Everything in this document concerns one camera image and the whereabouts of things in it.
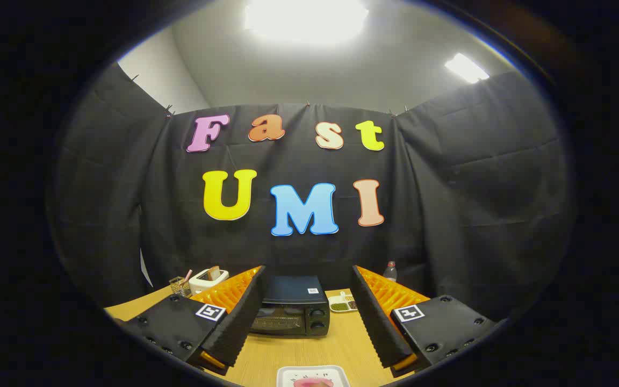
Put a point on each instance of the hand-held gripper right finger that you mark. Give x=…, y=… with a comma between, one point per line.
x=376, y=317

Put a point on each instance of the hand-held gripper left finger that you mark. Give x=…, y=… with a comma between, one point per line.
x=242, y=317

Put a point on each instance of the black toaster oven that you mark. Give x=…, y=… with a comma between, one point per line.
x=293, y=290

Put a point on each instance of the white square tray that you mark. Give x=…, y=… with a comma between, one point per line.
x=288, y=373

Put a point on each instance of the pink round bun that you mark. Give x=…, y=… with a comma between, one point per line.
x=314, y=382

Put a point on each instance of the white bread toaster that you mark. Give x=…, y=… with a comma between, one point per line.
x=202, y=283

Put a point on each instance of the white divided bean dish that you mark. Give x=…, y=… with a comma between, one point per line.
x=339, y=306

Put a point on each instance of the clear plastic water bottle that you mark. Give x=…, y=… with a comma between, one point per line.
x=390, y=273

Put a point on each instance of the brown toast slice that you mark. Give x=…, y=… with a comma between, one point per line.
x=213, y=273

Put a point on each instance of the pink pen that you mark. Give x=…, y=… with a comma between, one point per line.
x=187, y=275

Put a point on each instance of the black backdrop cloth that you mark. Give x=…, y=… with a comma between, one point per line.
x=438, y=215

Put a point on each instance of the small ceiling light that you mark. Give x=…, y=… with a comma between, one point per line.
x=465, y=67

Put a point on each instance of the large ceiling light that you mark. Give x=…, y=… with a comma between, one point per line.
x=307, y=19

